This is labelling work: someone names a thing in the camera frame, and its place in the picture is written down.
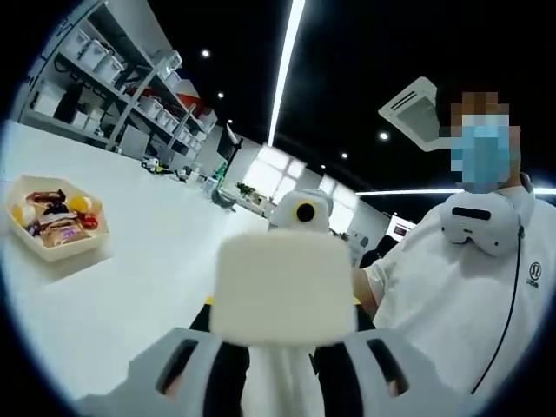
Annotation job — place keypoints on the white pump bottle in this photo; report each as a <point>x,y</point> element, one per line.
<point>194,174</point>

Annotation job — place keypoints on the ceiling strip light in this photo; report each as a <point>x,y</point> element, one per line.
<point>284,74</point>
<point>408,191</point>

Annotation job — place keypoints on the white neck-worn device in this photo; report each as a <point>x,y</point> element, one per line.
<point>473,234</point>

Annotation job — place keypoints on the person in white shirt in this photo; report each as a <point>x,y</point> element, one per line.
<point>456,304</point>

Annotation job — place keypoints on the maroon snack food packet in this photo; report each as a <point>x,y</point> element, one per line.
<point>45,197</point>

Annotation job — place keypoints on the ceiling air conditioner vent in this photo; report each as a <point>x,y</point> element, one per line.
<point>412,113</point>

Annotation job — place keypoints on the large white carton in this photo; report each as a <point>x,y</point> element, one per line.
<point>45,99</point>

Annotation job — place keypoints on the cream plastic food tongs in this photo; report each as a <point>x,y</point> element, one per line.
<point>282,286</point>

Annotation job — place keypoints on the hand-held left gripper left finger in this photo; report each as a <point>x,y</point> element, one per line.
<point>226,373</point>

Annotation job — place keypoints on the cream hexagonal container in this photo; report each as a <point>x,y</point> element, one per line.
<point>65,254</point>

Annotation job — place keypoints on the white storage box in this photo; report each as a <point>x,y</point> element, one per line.
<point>84,41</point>
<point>114,66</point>
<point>97,53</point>

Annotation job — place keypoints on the green spray bottle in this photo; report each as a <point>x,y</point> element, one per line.
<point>222,170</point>

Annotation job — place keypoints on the grey metal shelf unit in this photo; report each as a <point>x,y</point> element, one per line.
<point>65,132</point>

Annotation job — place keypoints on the wall screen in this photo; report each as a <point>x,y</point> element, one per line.
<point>402,229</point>

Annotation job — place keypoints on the group of ceiling spotlights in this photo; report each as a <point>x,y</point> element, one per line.
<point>205,53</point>

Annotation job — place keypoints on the black bag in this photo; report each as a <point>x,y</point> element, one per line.
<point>68,103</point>

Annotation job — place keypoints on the small red snack packet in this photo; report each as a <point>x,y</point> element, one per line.
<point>90,222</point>

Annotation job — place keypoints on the grey shelf unit with boxes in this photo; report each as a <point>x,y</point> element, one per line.
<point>174,117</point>

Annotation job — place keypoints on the bright window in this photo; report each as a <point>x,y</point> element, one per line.
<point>273,174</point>

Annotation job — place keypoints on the green potted plant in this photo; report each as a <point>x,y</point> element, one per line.
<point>246,189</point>

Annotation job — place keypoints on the idle hand-held gripper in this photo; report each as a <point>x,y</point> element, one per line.
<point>154,166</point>

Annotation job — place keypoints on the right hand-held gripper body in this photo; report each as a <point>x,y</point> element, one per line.
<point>282,217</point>

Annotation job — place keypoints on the stacked small white cartons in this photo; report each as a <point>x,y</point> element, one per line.
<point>87,121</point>

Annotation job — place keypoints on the grey curved object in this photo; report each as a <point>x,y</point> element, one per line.
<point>223,202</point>

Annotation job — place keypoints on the translucent jug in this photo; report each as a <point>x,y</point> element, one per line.
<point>209,185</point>

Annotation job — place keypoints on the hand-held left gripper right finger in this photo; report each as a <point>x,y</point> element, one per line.
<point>339,373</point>

